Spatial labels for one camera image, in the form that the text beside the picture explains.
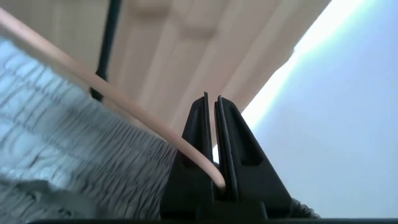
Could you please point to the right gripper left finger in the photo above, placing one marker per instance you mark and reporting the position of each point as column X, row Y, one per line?
column 192, row 193

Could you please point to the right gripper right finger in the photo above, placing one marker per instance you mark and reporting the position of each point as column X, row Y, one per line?
column 255, row 186

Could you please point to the pink clothes hanger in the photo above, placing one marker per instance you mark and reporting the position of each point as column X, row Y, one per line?
column 124, row 99

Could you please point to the pale grey shorts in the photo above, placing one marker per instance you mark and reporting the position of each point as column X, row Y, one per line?
column 62, row 140

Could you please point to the black clothes rack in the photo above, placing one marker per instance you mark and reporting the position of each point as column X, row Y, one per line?
column 107, row 46

